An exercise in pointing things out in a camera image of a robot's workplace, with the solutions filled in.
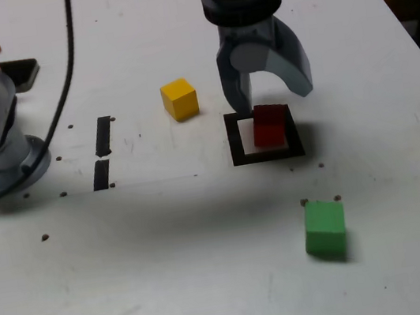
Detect thick black cable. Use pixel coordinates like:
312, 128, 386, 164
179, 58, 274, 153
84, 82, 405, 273
0, 0, 104, 211

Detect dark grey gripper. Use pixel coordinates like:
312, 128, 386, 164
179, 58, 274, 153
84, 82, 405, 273
210, 10, 317, 119

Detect red cube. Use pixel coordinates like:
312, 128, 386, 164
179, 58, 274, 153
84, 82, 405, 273
248, 100, 293, 149

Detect black rectangular device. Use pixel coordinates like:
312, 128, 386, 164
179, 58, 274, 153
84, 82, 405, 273
0, 56, 43, 95

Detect black tape strip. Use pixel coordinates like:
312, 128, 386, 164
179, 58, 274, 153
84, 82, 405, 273
82, 115, 123, 193

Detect green cube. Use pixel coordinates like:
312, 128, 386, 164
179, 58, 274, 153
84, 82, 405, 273
298, 195, 352, 267

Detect black tape square outline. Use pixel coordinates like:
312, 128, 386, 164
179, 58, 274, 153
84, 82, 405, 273
223, 102, 306, 167

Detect yellow cube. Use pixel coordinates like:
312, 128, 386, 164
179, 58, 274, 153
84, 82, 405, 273
158, 75, 201, 125

